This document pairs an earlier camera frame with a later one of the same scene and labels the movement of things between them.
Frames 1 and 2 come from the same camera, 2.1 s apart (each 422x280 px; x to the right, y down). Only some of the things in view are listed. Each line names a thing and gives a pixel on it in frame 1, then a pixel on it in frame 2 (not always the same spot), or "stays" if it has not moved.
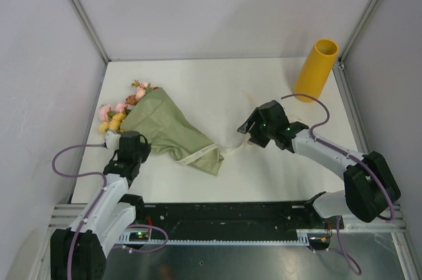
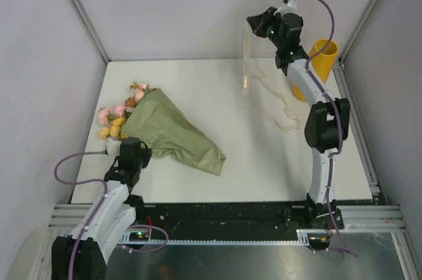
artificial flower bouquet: x=111 y=117 stays
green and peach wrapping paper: x=156 y=117 stays
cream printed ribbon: x=215 y=147 to x=248 y=78
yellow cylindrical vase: x=316 y=70 stays
